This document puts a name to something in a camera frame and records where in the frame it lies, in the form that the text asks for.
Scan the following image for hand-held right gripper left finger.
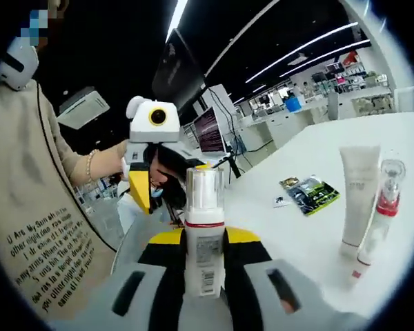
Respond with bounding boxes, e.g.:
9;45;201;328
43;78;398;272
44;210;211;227
51;230;190;331

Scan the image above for green black skincare sachet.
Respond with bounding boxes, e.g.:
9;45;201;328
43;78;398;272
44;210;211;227
286;174;342;218

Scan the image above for white skincare tube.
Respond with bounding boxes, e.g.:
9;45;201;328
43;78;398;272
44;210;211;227
337;143;382;259

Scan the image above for hanging black cables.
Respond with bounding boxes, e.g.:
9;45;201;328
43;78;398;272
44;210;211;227
208;88;244;154

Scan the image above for red collar pump skincare bottle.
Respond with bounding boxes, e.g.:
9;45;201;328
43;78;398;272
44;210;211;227
347;158;407;290

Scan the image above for silver laptop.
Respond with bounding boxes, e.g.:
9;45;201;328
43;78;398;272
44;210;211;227
192;106;229;158

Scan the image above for blue storage bin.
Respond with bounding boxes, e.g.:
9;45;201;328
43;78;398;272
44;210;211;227
284;96;307;114

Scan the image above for white lab counter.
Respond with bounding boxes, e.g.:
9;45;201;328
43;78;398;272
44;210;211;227
234;86;396;156

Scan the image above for person's left hand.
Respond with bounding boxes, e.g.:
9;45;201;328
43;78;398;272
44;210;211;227
92;139;129;182

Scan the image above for white office chair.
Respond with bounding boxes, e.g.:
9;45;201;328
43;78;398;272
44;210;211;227
395;86;414;114

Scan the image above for person in beige shirt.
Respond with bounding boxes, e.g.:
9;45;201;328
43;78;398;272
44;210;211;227
0;77;127;313

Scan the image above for black device cable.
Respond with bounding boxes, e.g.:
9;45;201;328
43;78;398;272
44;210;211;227
35;81;120;254

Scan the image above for beaded bracelet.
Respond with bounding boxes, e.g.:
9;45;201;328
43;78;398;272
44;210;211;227
85;148;99;186

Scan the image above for ceiling air conditioner unit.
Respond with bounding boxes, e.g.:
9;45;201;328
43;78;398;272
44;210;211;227
56;86;111;131

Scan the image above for black hanging display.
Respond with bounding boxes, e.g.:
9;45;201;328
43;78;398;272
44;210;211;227
151;29;207;111

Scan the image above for white foam skincare bottle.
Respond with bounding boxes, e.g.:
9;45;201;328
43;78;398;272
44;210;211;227
184;166;228;298

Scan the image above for white worn device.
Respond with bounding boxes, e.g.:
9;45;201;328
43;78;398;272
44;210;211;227
0;37;39;91

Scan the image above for clear skincare sachet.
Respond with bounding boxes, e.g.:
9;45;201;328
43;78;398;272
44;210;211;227
271;194;292;209

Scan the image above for grey office chair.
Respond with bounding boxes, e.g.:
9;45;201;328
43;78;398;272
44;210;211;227
326;91;342;121

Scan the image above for black tripod stand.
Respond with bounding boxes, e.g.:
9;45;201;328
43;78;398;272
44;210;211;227
223;151;243;179

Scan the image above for gold skincare sachet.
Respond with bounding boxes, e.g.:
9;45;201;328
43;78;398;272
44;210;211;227
278;176;302;190

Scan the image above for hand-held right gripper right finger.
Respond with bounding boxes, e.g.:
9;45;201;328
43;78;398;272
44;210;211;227
222;226;370;331

